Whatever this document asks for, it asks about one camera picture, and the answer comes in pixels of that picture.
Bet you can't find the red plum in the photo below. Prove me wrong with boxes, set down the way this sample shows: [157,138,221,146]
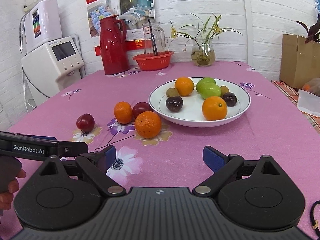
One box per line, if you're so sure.
[76,113,95,133]
[132,102,153,119]

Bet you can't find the small rough mandarin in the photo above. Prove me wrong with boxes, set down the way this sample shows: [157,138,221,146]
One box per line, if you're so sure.
[113,101,133,124]

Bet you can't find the large rough mandarin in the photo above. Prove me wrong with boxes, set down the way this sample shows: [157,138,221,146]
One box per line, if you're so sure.
[135,111,162,139]

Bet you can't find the person's left hand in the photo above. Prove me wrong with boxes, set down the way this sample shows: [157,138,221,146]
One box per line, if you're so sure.
[0,169,27,210]

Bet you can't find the white plate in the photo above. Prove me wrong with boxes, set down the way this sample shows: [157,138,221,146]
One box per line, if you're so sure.
[148,79,252,128]

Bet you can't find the smooth orange front plate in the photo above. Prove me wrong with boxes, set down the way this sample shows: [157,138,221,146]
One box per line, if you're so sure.
[202,96,227,121]

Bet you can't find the smooth orange plate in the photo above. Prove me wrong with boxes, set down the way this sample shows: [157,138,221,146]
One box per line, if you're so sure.
[175,77,194,96]
[202,96,227,121]

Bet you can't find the dark plum right plate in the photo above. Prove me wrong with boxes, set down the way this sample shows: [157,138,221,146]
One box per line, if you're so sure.
[222,92,238,107]

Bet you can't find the dark plum plate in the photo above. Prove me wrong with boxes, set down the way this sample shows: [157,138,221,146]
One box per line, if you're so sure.
[165,96,183,113]
[222,92,238,107]

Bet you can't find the dark plum left plate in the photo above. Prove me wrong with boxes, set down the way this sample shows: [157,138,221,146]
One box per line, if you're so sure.
[165,96,183,113]

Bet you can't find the pink floral tablecloth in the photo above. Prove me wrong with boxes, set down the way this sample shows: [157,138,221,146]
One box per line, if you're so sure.
[0,60,320,240]

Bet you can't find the kiwi right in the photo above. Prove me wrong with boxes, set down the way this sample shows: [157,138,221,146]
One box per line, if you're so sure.
[220,86,229,97]

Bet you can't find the kiwi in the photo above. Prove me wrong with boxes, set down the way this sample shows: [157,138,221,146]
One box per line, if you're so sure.
[166,88,180,98]
[220,86,229,97]

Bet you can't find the green apple front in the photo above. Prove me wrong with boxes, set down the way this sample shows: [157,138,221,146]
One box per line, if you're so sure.
[199,83,221,99]

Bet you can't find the green apple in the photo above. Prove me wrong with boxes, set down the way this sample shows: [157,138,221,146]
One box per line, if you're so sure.
[196,77,216,93]
[199,83,221,99]

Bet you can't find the green apple back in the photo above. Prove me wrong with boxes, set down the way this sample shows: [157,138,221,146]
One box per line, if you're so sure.
[196,77,216,93]

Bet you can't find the white appliance with screen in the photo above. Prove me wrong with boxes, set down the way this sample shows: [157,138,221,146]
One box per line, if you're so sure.
[21,35,86,106]

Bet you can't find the smooth orange back plate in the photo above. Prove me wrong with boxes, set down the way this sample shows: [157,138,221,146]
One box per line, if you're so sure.
[175,77,194,96]

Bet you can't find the kiwi left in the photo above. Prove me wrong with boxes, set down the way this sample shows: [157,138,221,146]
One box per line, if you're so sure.
[166,88,180,98]

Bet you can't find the plaid cloth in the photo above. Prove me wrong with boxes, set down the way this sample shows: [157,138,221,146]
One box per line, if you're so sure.
[271,81,320,134]

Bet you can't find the glass vase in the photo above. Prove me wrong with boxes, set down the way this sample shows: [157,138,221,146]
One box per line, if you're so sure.
[191,38,216,67]

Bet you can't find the clear plastic container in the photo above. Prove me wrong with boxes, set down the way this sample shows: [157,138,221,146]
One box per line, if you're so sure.
[297,89,320,118]

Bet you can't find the red plastic basket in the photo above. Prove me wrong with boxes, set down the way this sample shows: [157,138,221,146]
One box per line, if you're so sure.
[132,51,174,71]

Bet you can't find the black utensil in pitcher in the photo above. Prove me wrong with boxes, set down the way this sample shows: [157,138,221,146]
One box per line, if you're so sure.
[148,19,158,56]

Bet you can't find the white water purifier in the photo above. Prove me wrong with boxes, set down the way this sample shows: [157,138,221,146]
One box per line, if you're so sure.
[24,0,62,53]

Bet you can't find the green plant yellow flowers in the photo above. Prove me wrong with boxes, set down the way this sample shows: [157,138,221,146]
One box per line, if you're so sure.
[168,13,241,51]

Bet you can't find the red thermos jug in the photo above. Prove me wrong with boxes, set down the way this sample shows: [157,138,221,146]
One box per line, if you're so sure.
[99,15,130,75]

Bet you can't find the cardboard box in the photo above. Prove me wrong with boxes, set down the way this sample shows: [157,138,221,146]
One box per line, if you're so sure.
[280,34,319,89]

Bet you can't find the clear glass pitcher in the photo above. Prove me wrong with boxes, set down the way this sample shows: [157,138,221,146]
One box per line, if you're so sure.
[143,22,166,55]

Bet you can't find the dark purple leaf plant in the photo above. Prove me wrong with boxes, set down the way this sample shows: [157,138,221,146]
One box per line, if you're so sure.
[296,19,320,44]

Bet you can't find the black cord loop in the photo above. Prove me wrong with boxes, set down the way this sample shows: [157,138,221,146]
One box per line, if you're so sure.
[309,200,320,237]

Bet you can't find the wall calendar poster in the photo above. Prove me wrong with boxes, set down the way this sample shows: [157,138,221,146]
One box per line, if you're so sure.
[86,0,156,56]

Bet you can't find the white wall pipe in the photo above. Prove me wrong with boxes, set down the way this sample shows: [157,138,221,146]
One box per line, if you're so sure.
[243,0,254,66]

